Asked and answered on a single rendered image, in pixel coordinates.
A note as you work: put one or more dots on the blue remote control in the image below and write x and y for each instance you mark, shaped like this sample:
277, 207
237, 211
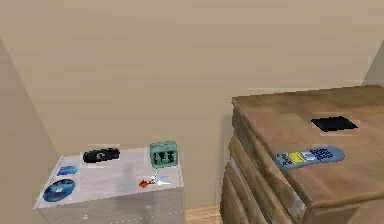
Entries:
309, 157

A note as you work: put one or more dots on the white bedside cabinet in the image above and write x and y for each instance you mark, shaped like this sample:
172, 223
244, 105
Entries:
113, 200

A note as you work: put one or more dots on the blue card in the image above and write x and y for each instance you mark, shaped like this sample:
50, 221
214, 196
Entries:
67, 170

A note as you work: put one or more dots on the black flat phone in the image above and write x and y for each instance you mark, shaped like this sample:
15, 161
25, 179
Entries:
334, 124

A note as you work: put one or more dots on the blue compact disc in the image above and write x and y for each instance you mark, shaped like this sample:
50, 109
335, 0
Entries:
59, 190

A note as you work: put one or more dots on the black oblong gadget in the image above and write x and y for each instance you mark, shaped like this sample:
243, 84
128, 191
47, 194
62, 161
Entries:
101, 155

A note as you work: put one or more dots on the brown wooden chest of drawers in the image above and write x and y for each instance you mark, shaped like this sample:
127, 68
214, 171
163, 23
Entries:
300, 186

